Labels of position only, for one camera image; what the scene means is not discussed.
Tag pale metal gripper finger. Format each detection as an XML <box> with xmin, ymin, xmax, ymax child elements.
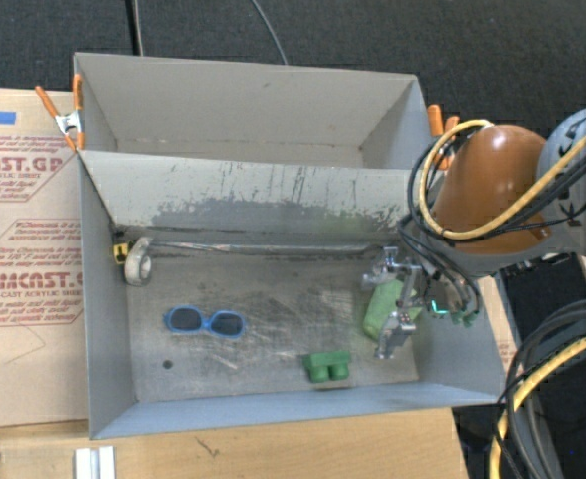
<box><xmin>361</xmin><ymin>246</ymin><xmax>423</xmax><ymax>289</ymax></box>
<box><xmin>374</xmin><ymin>310</ymin><xmax>419</xmax><ymax>361</ymax></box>

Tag light green sponge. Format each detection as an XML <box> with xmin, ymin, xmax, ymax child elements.
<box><xmin>362</xmin><ymin>279</ymin><xmax>419</xmax><ymax>341</ymax></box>

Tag dark green toy block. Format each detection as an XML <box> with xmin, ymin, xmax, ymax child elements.
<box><xmin>300</xmin><ymin>350</ymin><xmax>352</xmax><ymax>384</ymax></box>

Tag long thin grey rod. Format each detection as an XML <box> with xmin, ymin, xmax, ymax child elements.
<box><xmin>148</xmin><ymin>239</ymin><xmax>389</xmax><ymax>257</ymax></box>

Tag grey metal bin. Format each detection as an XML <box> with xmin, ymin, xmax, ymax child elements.
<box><xmin>72</xmin><ymin>51</ymin><xmax>508</xmax><ymax>441</ymax></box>

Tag blue sunglasses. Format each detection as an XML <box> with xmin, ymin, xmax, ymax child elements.
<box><xmin>162</xmin><ymin>305</ymin><xmax>248</xmax><ymax>340</ymax></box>

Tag small yellow and black piece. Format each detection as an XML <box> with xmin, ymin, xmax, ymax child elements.
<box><xmin>112</xmin><ymin>240</ymin><xmax>135</xmax><ymax>265</ymax></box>

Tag brown cardboard board red print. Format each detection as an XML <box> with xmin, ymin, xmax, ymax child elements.
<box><xmin>0</xmin><ymin>86</ymin><xmax>91</xmax><ymax>429</ymax></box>

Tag white ring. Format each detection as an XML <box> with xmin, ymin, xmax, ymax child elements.
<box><xmin>123</xmin><ymin>237</ymin><xmax>155</xmax><ymax>287</ymax></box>

